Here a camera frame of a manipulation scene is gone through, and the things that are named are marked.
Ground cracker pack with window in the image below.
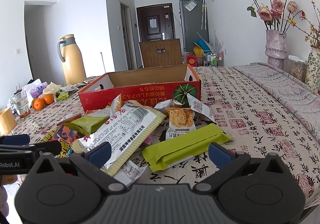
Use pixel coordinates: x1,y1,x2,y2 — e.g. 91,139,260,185
165,107,196,140

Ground purple tissue pack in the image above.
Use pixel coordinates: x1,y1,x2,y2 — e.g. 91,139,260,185
29,82,48,99

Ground colourful orange blue snack bag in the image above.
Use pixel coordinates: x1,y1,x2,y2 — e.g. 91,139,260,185
40,125,80,158

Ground brown wooden chair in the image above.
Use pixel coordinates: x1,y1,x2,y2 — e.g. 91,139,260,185
139,38,183,68

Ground glass cup with goji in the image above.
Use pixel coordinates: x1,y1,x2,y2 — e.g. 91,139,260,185
10,91,31,119

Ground dried pink roses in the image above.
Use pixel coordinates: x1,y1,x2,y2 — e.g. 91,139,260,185
247,0,302,33

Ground grey patterned runner cloth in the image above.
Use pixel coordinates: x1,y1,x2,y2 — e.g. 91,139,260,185
233,62,320,141

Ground long white striped snack pack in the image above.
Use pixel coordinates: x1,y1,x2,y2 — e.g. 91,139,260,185
71,100,166,176

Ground clear jar with snacks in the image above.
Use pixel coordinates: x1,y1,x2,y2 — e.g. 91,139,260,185
288,55,307,82

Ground orange mandarin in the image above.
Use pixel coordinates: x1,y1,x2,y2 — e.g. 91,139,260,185
31,98,45,111
42,94,54,105

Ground wire storage rack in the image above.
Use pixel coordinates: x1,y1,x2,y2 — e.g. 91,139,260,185
202,51,224,67

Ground white cloth flower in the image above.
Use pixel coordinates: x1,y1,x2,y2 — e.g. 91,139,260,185
42,82,62,102

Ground yellow thermos jug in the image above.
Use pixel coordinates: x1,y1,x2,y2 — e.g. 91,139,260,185
57,34,87,85

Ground orange mandarin front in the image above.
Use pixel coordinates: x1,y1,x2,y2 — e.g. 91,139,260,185
31,98,45,111

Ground red cardboard snack box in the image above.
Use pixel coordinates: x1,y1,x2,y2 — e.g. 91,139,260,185
79,65,201,111

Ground grey refrigerator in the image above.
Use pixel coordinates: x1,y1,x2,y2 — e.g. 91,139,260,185
179,0,209,53

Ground pink textured vase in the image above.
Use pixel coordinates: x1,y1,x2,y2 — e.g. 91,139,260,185
265,30,287,70

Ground floral patterned vase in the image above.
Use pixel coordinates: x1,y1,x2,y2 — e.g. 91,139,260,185
305,46,320,94

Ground dark brown entrance door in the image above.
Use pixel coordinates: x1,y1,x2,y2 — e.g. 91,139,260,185
136,3,175,42

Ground long green snack bar pack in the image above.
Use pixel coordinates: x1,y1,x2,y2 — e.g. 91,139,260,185
142,124,232,173

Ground small green snack pack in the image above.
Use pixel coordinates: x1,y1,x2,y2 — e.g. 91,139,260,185
64,114,110,136

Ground orange mandarin back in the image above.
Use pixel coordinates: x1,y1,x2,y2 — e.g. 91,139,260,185
42,94,54,105

